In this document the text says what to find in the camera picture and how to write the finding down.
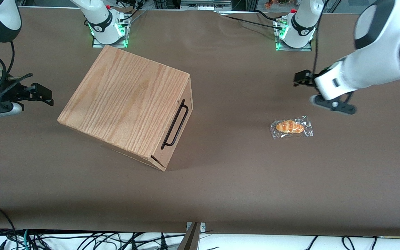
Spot wooden drawer cabinet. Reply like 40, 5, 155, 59
57, 45, 194, 172

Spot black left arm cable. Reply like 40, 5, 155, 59
312, 0, 326, 76

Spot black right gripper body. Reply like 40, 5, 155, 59
0, 82, 30, 105

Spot aluminium frame rail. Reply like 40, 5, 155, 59
180, 0, 232, 11

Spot plastic wrapped bread roll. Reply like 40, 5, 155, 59
270, 116, 314, 140

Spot long black table cable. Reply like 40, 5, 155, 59
221, 13, 278, 29

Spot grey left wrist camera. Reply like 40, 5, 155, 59
309, 92, 357, 115

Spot wooden drawer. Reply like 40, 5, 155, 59
150, 76, 194, 172

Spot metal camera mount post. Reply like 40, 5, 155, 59
177, 222, 206, 250

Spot black metal drawer handle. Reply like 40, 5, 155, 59
161, 99, 189, 150

